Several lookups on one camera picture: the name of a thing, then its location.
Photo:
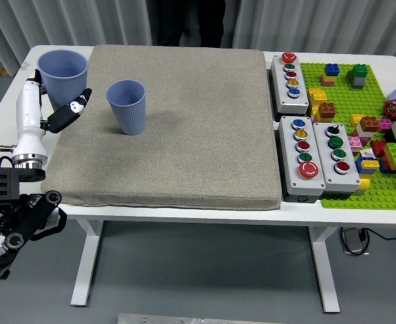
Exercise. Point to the lime green brick baseplate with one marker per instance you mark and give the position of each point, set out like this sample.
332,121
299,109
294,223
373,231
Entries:
346,101

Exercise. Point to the white card yellow triangle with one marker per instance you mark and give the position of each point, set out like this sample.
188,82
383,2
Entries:
367,154

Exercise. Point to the yellow toy cylinder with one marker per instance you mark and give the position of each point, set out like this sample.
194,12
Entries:
363,185

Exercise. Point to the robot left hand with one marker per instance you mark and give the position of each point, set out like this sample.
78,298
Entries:
27,111

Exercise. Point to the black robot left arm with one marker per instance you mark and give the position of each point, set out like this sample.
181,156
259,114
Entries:
19,222

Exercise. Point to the brown toy brick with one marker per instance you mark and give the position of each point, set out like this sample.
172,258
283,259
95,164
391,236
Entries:
327,110
369,123

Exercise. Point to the red toy brick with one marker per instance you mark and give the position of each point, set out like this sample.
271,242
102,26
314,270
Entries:
377,148

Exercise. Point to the white pleated curtain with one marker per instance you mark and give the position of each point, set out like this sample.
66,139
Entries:
319,23

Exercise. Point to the grey-brown mat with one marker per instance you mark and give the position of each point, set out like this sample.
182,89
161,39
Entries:
201,135

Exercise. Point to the light pink toy brick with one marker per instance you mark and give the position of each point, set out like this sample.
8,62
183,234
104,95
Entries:
355,141

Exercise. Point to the white toy brick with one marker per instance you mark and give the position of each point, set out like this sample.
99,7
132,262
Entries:
363,133

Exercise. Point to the grey five-button control box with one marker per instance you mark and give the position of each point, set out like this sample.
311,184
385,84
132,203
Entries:
289,168
299,101

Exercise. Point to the magenta toy brick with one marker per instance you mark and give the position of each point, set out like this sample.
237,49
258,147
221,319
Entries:
384,125

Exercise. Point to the grey power adapter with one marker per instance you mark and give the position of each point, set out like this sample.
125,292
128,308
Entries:
353,239

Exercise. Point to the blue ribbed cup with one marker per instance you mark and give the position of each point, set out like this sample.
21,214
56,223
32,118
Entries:
66,87
128,114

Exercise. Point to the blue toy brick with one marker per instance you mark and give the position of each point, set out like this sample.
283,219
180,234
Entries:
360,168
332,69
384,167

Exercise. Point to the white table leg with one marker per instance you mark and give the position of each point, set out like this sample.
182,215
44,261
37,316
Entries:
324,270
86,263

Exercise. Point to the yellow toy brick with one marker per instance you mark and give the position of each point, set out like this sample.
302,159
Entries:
326,78
369,163
317,95
356,119
315,114

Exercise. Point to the person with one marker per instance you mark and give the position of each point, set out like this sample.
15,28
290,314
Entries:
164,20

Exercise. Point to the dark green toy brick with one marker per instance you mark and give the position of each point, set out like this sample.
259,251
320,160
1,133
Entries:
358,71

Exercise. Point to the grey selector switch control box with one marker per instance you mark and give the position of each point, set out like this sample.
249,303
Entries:
345,180

